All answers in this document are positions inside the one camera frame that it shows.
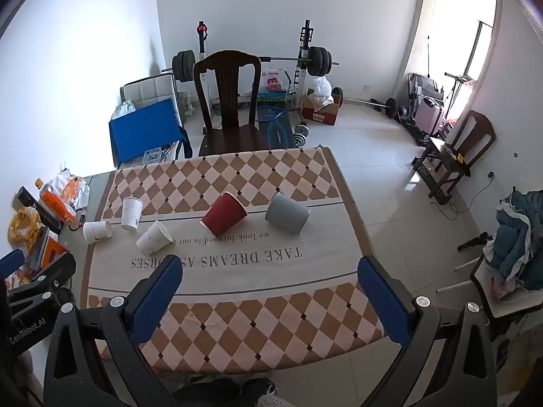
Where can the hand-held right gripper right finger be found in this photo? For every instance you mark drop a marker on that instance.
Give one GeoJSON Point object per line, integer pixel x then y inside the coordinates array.
{"type": "Point", "coordinates": [382, 301]}

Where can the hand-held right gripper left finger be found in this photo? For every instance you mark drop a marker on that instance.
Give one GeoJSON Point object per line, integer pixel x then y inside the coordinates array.
{"type": "Point", "coordinates": [159, 292]}

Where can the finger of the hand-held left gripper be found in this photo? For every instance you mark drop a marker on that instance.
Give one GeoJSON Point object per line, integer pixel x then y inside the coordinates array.
{"type": "Point", "coordinates": [10, 260]}
{"type": "Point", "coordinates": [42, 277]}

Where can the white paper cup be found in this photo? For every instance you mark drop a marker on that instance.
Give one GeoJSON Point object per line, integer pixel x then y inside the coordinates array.
{"type": "Point", "coordinates": [152, 239]}
{"type": "Point", "coordinates": [131, 214]}
{"type": "Point", "coordinates": [97, 232]}

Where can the red paper cup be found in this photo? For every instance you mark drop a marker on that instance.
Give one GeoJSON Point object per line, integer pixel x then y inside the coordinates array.
{"type": "Point", "coordinates": [222, 216]}

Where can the grey ribbed cup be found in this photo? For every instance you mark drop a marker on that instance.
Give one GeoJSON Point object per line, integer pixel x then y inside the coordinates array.
{"type": "Point", "coordinates": [286, 214]}

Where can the orange box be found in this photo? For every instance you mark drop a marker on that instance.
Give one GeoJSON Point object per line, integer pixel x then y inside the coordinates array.
{"type": "Point", "coordinates": [51, 254]}

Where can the yellow snack bag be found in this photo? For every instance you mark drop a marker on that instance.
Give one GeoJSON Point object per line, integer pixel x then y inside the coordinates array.
{"type": "Point", "coordinates": [23, 224]}

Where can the long black box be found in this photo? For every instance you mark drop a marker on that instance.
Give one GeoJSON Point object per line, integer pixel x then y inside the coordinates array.
{"type": "Point", "coordinates": [38, 212]}

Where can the orange bottle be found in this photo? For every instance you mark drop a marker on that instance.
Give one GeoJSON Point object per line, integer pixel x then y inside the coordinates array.
{"type": "Point", "coordinates": [55, 203]}

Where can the crumpled white plastic bags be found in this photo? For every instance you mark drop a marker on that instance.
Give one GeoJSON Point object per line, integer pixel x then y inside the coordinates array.
{"type": "Point", "coordinates": [74, 188]}

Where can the checkered tablecloth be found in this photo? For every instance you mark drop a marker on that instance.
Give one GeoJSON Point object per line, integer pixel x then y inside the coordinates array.
{"type": "Point", "coordinates": [254, 271]}

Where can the black tripod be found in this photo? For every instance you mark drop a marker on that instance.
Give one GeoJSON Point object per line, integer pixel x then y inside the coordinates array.
{"type": "Point", "coordinates": [473, 241]}

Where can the white legged chair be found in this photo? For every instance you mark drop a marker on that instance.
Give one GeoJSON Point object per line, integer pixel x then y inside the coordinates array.
{"type": "Point", "coordinates": [496, 305]}

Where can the person's leg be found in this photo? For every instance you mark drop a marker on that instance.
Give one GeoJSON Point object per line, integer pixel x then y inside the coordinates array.
{"type": "Point", "coordinates": [212, 394]}

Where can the clear plastic container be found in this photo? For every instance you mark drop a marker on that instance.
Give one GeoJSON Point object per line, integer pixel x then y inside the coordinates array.
{"type": "Point", "coordinates": [152, 155]}

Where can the pile of clothes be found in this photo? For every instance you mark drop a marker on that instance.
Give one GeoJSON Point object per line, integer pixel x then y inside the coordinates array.
{"type": "Point", "coordinates": [515, 237]}

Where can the dark wooden chair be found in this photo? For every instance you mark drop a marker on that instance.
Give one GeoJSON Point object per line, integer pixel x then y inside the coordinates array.
{"type": "Point", "coordinates": [445, 152]}
{"type": "Point", "coordinates": [231, 135]}

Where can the blue board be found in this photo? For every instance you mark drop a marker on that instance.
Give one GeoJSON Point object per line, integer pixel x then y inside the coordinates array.
{"type": "Point", "coordinates": [144, 125]}

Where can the small dumbbells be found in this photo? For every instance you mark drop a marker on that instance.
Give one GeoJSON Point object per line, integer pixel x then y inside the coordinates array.
{"type": "Point", "coordinates": [301, 135]}

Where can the clear plastic bag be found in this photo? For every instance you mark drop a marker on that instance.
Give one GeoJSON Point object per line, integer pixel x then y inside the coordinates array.
{"type": "Point", "coordinates": [123, 109]}

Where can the pink suitcase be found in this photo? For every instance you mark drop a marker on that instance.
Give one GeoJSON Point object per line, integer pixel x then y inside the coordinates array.
{"type": "Point", "coordinates": [428, 114]}

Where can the short barbell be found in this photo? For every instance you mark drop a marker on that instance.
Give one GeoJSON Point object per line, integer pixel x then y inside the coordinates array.
{"type": "Point", "coordinates": [390, 106]}

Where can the cardboard box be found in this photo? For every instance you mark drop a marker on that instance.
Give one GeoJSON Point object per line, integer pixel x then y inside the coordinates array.
{"type": "Point", "coordinates": [322, 114]}

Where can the black blue exercise bench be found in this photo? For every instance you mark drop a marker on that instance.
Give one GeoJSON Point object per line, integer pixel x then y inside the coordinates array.
{"type": "Point", "coordinates": [275, 131]}

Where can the white padded chair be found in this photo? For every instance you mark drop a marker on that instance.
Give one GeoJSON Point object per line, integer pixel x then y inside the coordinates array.
{"type": "Point", "coordinates": [148, 87]}

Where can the barbell with black plates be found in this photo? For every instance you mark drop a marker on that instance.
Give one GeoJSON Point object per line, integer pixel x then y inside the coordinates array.
{"type": "Point", "coordinates": [186, 65]}

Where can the folding metal stand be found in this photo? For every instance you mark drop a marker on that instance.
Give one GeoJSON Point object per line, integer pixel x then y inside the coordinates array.
{"type": "Point", "coordinates": [458, 78]}

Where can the white red printed plastic bag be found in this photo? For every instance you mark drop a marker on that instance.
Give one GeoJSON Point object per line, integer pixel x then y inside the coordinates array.
{"type": "Point", "coordinates": [273, 82]}

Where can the white squat rack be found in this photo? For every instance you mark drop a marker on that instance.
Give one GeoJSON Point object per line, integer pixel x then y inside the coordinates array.
{"type": "Point", "coordinates": [305, 38]}

